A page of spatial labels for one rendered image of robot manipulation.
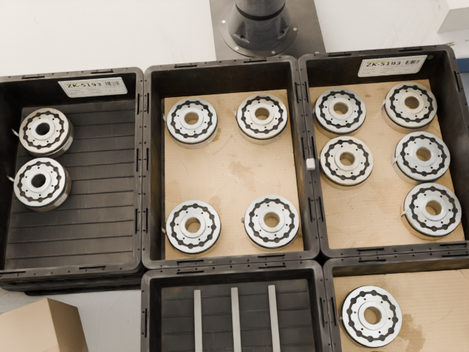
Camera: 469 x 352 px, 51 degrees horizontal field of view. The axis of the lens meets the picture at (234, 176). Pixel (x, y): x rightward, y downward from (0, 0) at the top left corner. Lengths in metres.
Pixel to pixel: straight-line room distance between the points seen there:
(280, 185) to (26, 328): 0.53
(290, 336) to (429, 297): 0.26
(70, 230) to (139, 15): 0.63
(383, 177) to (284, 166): 0.19
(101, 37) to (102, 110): 0.32
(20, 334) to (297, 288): 0.49
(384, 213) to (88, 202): 0.58
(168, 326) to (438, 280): 0.49
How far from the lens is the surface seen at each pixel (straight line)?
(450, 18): 1.34
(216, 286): 0.92
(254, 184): 0.97
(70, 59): 1.35
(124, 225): 0.98
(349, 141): 0.99
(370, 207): 0.98
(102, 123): 1.07
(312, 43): 1.23
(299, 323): 0.92
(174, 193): 0.98
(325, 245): 0.84
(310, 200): 0.86
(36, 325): 0.96
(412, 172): 0.99
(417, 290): 0.96
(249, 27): 1.17
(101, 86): 1.04
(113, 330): 1.08
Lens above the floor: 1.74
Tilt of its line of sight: 69 degrees down
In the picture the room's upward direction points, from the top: 7 degrees counter-clockwise
